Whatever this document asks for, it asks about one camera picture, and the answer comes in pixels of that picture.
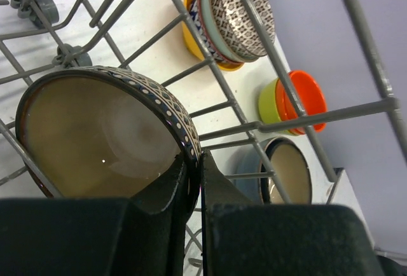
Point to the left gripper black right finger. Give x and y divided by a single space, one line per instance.
243 238

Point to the black patterned bowl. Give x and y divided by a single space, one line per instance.
101 131

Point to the glossy teal blue bowl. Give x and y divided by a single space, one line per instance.
291 167

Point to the grey wire dish rack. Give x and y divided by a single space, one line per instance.
158 39

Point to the orange bowl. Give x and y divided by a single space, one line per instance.
311 97
280 97

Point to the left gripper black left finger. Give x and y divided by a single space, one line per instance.
92 236

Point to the lime green bowl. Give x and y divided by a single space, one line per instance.
267 107

